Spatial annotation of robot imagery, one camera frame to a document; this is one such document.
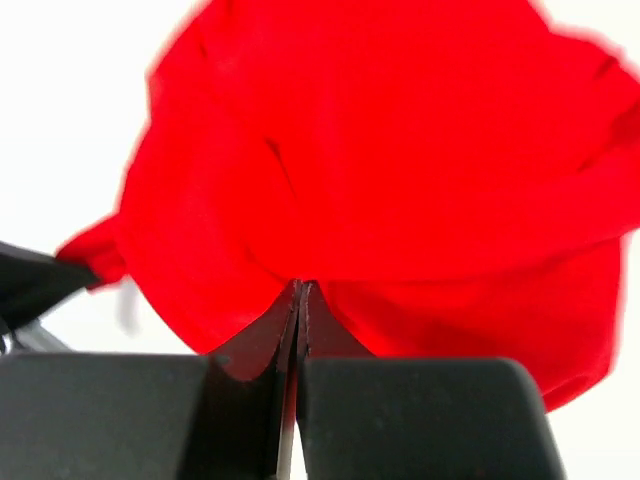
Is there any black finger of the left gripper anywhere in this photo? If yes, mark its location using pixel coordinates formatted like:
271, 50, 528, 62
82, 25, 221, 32
1, 242, 99, 330

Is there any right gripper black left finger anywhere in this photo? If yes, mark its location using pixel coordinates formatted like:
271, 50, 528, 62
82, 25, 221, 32
1, 282, 299, 479

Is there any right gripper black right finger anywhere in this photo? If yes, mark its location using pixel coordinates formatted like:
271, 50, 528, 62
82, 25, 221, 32
297, 282, 565, 480

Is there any red t-shirt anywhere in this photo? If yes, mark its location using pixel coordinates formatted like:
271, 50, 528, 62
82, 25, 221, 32
58, 1, 639, 409

